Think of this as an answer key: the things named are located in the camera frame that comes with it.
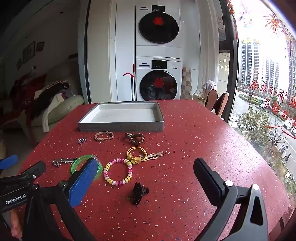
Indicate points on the black claw hair clip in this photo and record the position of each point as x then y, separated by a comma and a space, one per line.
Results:
137, 193

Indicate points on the small framed picture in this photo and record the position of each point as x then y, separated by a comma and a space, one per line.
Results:
39, 45

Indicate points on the checkered panel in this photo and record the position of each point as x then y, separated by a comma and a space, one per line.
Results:
186, 81

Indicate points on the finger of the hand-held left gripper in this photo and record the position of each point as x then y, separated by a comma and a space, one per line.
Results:
8, 161
34, 169

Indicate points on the red firework window sticker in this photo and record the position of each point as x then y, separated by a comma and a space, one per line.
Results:
275, 23

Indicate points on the large framed picture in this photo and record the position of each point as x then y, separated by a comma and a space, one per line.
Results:
29, 52

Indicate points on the white tumble dryer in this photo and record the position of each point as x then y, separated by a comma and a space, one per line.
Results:
158, 25

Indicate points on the person's left hand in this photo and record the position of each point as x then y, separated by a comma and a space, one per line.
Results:
15, 223

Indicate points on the silver heart pendant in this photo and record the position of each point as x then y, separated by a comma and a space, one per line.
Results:
81, 140

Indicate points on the red lettering window sticker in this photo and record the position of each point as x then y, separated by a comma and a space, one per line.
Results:
266, 92

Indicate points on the white front-load washing machine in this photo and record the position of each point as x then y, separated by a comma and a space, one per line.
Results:
158, 81

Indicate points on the red hanging ornament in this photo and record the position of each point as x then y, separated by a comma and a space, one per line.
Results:
231, 11

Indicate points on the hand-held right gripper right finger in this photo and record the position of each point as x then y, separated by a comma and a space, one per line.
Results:
208, 179

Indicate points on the pile of clothes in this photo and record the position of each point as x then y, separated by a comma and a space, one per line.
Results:
46, 92

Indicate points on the grey jewelry tray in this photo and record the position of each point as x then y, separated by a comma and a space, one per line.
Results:
120, 114

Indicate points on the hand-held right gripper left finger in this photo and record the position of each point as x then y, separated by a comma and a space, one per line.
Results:
84, 180

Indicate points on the green translucent bangle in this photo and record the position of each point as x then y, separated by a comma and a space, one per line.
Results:
78, 160

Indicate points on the white built-in cabinet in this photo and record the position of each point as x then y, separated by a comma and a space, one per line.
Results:
104, 46

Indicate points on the cream leather sofa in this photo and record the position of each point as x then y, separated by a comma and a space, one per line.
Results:
67, 104

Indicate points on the brown chair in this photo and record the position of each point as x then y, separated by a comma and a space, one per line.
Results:
223, 104
211, 99

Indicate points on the gold hair clip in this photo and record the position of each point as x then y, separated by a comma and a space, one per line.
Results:
157, 153

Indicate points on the beige cloth bag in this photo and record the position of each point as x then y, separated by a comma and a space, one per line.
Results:
208, 85

